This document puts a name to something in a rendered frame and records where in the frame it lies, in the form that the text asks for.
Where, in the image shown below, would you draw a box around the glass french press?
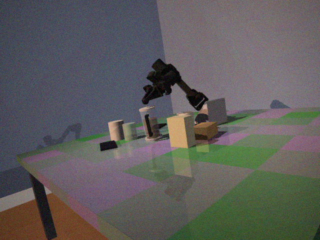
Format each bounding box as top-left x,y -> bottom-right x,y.
139,97 -> 163,141

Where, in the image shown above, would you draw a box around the tan cylinder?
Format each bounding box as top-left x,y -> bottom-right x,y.
108,120 -> 125,141
176,111 -> 195,126

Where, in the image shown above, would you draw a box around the pale green cylinder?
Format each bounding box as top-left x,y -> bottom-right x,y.
122,122 -> 138,141

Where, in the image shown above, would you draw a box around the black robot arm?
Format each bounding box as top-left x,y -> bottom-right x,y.
146,58 -> 208,111

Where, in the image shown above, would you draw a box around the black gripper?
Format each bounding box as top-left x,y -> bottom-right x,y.
142,75 -> 172,101

